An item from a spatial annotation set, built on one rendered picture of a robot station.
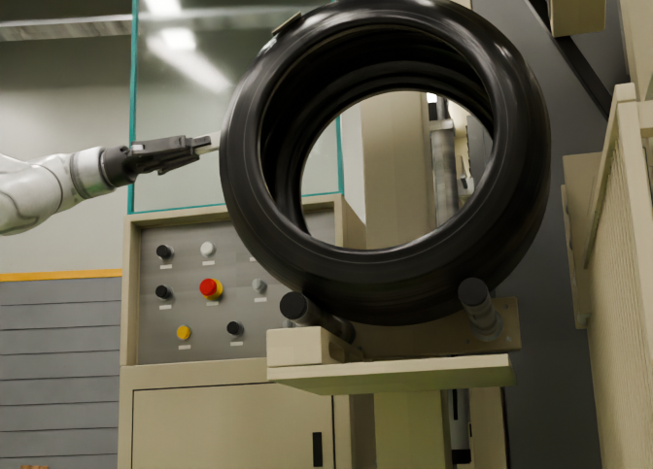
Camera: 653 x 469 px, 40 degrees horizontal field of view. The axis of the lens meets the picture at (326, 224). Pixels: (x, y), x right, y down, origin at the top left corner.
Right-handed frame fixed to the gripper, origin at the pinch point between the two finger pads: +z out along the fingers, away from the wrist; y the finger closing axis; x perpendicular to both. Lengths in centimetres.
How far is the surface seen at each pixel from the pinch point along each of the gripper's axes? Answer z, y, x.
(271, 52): 15.9, -11.4, -8.1
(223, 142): 4.7, -9.3, 4.7
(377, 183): 24.9, 26.3, 6.0
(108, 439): -436, 845, -46
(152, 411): -39, 51, 39
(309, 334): 14.1, -10.6, 40.1
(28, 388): -522, 827, -121
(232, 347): -20, 56, 27
